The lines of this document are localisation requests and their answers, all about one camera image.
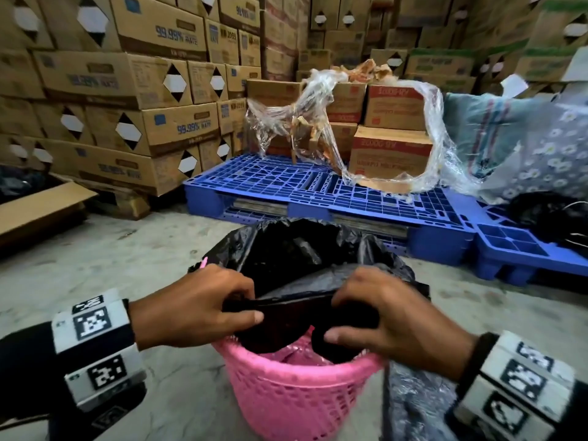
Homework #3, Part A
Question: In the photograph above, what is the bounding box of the plain white box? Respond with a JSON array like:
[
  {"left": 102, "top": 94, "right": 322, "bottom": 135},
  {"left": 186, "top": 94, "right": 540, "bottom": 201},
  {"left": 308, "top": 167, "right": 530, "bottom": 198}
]
[{"left": 560, "top": 45, "right": 588, "bottom": 83}]

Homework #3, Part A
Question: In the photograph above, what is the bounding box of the person's left hand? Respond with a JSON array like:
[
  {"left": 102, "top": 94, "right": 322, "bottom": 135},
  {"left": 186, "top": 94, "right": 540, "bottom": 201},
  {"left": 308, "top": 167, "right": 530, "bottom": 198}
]
[{"left": 128, "top": 263, "right": 265, "bottom": 352}]

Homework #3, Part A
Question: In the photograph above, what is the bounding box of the small blue plastic pallet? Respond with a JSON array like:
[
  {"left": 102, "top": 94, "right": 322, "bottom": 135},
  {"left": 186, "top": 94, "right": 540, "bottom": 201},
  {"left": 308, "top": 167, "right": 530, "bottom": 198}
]
[{"left": 443, "top": 187, "right": 588, "bottom": 288}]

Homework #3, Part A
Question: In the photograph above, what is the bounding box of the stack of blue print cartons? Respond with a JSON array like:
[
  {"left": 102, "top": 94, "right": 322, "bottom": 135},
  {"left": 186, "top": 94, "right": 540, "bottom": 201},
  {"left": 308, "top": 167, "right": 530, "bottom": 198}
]
[{"left": 0, "top": 0, "right": 410, "bottom": 221}]

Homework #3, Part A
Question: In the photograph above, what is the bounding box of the brown cardboard box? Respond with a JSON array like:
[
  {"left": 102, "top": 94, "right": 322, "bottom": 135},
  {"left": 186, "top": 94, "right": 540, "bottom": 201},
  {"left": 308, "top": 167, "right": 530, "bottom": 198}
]
[{"left": 0, "top": 167, "right": 98, "bottom": 249}]

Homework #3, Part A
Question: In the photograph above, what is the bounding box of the large blue plastic pallet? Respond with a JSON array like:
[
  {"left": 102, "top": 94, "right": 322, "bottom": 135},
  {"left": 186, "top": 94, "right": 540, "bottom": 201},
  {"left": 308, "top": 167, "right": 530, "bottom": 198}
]
[{"left": 183, "top": 153, "right": 477, "bottom": 267}]

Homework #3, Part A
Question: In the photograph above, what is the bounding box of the person's right hand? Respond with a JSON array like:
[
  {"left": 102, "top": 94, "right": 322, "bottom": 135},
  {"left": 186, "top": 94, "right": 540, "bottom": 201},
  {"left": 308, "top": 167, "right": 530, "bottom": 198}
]
[{"left": 323, "top": 266, "right": 478, "bottom": 382}]

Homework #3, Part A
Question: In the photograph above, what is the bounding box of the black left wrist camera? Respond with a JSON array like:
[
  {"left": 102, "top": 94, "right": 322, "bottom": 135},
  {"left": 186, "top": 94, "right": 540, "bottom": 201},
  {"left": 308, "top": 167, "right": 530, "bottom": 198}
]
[{"left": 48, "top": 383, "right": 148, "bottom": 441}]

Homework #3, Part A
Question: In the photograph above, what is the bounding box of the right wrist marker band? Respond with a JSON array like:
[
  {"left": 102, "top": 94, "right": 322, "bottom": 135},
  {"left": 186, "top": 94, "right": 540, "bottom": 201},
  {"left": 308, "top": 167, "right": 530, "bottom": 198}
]
[{"left": 448, "top": 330, "right": 588, "bottom": 441}]

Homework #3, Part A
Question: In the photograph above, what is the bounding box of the pink plastic basket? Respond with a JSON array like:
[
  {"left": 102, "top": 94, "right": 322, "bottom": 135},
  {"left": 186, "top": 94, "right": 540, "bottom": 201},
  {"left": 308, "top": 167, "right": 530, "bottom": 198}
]
[{"left": 200, "top": 257, "right": 386, "bottom": 441}]

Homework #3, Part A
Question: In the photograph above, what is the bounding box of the floral paper bag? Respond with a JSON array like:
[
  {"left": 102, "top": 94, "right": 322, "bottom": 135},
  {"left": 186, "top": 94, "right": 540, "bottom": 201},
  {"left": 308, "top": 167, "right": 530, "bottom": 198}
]
[{"left": 477, "top": 82, "right": 588, "bottom": 205}]

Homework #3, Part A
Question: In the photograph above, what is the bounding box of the stack of green striped cartons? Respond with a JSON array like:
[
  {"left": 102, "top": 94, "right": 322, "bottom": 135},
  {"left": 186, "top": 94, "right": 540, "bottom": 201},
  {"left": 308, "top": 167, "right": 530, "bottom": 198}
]
[{"left": 367, "top": 0, "right": 588, "bottom": 97}]

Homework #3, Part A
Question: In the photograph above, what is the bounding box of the bundle of black cables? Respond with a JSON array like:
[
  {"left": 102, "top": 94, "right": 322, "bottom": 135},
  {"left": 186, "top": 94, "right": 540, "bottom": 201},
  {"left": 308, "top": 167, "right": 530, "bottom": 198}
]
[{"left": 505, "top": 191, "right": 588, "bottom": 258}]

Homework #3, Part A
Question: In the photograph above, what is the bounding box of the striped woven sack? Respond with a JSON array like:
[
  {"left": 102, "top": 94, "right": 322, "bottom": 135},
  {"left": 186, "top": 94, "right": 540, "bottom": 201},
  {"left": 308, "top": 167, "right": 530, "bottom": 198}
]
[{"left": 443, "top": 75, "right": 552, "bottom": 179}]

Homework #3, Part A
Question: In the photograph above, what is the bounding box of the left wrist marker band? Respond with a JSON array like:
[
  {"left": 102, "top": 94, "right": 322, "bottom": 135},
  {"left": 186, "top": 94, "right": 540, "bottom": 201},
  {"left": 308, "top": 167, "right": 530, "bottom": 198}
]
[{"left": 0, "top": 288, "right": 148, "bottom": 418}]

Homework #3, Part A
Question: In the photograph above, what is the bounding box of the pack of black bags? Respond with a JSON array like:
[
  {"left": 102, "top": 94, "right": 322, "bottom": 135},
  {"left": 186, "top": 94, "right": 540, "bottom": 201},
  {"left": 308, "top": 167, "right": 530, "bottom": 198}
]
[{"left": 381, "top": 360, "right": 460, "bottom": 441}]

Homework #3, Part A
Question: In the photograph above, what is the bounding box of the stack of red label cartons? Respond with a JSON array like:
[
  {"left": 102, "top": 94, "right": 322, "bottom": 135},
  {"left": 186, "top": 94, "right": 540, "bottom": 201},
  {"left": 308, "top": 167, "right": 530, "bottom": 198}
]
[{"left": 246, "top": 79, "right": 435, "bottom": 182}]

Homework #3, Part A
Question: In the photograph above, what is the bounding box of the thin white cable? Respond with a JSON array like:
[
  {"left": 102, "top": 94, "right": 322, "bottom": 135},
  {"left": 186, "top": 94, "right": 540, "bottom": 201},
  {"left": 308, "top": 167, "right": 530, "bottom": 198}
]
[{"left": 562, "top": 200, "right": 588, "bottom": 246}]

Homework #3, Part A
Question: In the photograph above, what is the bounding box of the wrist marker band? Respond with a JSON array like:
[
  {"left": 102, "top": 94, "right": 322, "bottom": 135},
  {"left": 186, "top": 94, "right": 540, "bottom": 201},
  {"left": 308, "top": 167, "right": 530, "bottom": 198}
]
[
  {"left": 0, "top": 288, "right": 148, "bottom": 418},
  {"left": 448, "top": 330, "right": 588, "bottom": 441}
]

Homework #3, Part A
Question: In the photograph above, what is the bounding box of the clear plastic wrap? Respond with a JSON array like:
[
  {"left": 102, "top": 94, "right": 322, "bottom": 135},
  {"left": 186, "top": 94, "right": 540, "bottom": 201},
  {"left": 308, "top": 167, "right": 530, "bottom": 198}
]
[{"left": 246, "top": 68, "right": 483, "bottom": 196}]

